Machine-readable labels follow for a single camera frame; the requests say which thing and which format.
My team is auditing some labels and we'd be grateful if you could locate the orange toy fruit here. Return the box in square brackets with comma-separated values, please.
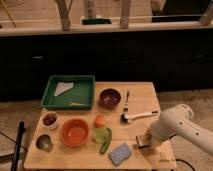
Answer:
[94, 115, 106, 127]

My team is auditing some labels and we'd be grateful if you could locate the dark purple bowl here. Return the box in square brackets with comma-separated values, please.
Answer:
[99, 88, 121, 110]

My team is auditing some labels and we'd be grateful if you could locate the small metal cup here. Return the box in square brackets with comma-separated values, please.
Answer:
[36, 134, 53, 152]

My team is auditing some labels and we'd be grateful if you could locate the silver fork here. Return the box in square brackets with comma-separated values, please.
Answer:
[123, 90, 130, 112]

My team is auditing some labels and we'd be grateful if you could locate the green block on shelf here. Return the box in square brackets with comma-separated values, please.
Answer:
[82, 18, 112, 25]

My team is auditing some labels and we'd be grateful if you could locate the white paper piece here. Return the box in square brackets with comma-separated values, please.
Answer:
[54, 82, 74, 96]

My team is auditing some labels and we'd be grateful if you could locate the white handled brush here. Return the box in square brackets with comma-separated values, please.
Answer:
[120, 111, 158, 124]

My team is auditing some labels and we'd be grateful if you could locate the orange bowl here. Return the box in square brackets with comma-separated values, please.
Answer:
[60, 118, 89, 148]

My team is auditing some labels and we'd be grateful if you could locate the green plastic tray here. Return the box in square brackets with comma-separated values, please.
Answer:
[41, 75, 95, 110]

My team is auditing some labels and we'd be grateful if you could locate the light green lid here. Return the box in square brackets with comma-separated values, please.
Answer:
[93, 127, 108, 144]

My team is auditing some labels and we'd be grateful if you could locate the black pole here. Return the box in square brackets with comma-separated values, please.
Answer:
[11, 121, 25, 171]

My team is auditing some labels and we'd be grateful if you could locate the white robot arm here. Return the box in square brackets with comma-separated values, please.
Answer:
[145, 104, 213, 157]

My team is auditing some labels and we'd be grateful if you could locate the green toy vegetable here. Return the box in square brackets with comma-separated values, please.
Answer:
[99, 127, 112, 155]

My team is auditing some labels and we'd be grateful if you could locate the blue sponge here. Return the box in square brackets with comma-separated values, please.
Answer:
[108, 143, 132, 166]

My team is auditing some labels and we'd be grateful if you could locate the yellow strip in tray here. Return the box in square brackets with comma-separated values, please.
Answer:
[69, 102, 86, 106]

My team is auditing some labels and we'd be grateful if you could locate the black cable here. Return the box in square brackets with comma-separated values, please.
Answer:
[175, 158, 197, 171]

